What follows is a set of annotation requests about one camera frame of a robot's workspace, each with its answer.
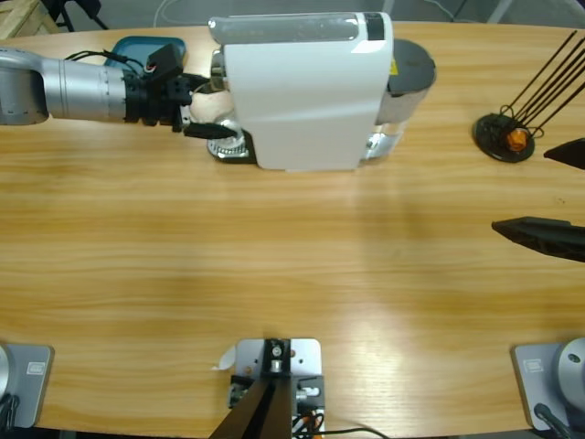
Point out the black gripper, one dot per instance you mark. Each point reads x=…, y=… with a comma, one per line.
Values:
x=162, y=103

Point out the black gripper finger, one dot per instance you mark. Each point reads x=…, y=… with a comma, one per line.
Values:
x=571, y=155
x=548, y=235

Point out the clear glass cup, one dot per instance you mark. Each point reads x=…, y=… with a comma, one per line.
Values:
x=212, y=107

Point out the white capsule coffee machine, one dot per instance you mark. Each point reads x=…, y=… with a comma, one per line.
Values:
x=297, y=91

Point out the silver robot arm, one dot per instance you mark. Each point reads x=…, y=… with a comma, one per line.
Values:
x=73, y=91

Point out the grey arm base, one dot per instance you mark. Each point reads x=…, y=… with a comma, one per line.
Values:
x=27, y=384
x=544, y=379

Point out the orange coffee capsule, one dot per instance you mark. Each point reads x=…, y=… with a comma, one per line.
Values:
x=517, y=139

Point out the black capsule holder with rods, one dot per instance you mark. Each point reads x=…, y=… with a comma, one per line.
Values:
x=489, y=132

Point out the teal plastic tray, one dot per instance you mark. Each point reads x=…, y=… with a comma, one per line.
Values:
x=137, y=46

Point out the thin white metal leg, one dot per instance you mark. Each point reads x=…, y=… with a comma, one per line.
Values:
x=388, y=5

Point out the white paper tag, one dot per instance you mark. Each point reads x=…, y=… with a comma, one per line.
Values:
x=226, y=359

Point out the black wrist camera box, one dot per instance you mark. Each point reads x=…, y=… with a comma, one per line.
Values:
x=164, y=61

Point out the white metal frame leg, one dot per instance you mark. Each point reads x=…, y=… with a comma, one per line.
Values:
x=498, y=11

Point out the black chair frame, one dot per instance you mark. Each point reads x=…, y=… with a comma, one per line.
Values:
x=68, y=4

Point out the white block with dark post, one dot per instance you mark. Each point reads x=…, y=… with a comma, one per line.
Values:
x=301, y=361

